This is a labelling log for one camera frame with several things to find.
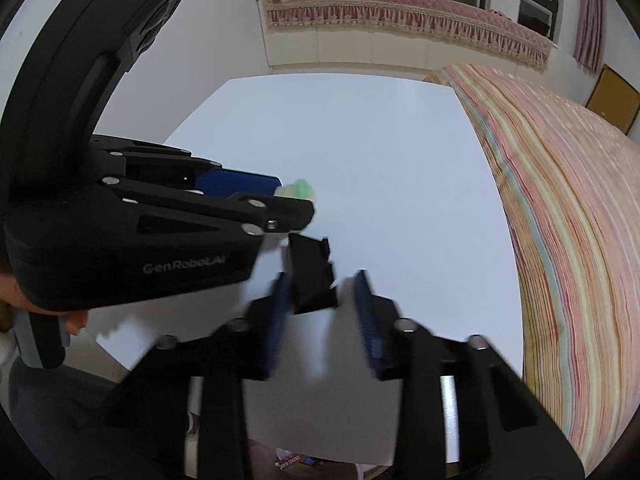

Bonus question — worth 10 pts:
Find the pink frilled window seat cover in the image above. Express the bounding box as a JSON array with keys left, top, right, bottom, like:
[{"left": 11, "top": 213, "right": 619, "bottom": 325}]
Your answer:
[{"left": 262, "top": 0, "right": 555, "bottom": 75}]

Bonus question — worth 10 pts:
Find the pink dotted curtain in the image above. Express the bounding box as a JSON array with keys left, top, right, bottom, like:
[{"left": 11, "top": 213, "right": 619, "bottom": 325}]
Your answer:
[{"left": 572, "top": 0, "right": 609, "bottom": 75}]

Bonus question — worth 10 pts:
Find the white window seat cabinet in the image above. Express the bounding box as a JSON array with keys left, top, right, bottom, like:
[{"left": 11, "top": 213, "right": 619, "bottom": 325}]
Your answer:
[{"left": 256, "top": 0, "right": 551, "bottom": 82}]

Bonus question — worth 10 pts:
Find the narrow side window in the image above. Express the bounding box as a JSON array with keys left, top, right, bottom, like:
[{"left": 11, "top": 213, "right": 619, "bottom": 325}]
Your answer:
[{"left": 517, "top": 0, "right": 560, "bottom": 42}]

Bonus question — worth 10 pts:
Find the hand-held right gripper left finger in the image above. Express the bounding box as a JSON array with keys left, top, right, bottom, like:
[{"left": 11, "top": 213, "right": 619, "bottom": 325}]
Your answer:
[{"left": 107, "top": 271, "right": 297, "bottom": 480}]

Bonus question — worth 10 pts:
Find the striped bed blanket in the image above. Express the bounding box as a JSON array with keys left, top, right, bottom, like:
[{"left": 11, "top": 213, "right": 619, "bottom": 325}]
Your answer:
[{"left": 422, "top": 62, "right": 640, "bottom": 467}]

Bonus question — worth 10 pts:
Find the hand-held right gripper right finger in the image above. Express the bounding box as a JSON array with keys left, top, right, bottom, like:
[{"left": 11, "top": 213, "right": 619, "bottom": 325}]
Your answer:
[{"left": 352, "top": 269, "right": 587, "bottom": 480}]

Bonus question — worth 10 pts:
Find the white table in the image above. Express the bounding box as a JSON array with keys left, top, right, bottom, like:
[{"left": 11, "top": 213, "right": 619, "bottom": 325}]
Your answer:
[{"left": 82, "top": 76, "right": 526, "bottom": 466}]

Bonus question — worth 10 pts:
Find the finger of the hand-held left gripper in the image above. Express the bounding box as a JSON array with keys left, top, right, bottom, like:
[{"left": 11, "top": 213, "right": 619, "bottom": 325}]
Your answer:
[
  {"left": 100, "top": 175, "right": 317, "bottom": 237},
  {"left": 92, "top": 134, "right": 282, "bottom": 200}
]

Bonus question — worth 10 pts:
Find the person's left hand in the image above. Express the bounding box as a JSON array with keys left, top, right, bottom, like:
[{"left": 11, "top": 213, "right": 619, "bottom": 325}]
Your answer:
[{"left": 0, "top": 267, "right": 91, "bottom": 337}]

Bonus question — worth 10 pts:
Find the red carton with yellow print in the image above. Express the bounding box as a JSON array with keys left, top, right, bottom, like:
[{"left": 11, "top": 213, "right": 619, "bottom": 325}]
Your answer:
[{"left": 275, "top": 452, "right": 322, "bottom": 471}]

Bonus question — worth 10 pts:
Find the small black box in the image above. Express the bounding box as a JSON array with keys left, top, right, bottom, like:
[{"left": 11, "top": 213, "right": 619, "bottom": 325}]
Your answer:
[{"left": 286, "top": 232, "right": 341, "bottom": 316}]

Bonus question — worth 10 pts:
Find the brown wooden board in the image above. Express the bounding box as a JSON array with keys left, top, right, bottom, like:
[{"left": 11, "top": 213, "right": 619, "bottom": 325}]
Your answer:
[{"left": 584, "top": 64, "right": 640, "bottom": 137}]

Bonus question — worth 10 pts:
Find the green wrapper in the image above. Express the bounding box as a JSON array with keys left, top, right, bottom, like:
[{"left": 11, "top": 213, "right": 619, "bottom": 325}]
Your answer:
[{"left": 276, "top": 178, "right": 317, "bottom": 207}]

